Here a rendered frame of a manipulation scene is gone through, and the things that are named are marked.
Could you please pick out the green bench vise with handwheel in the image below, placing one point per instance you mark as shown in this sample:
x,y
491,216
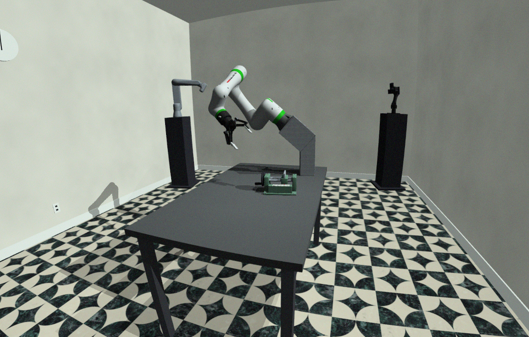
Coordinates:
x,y
279,189

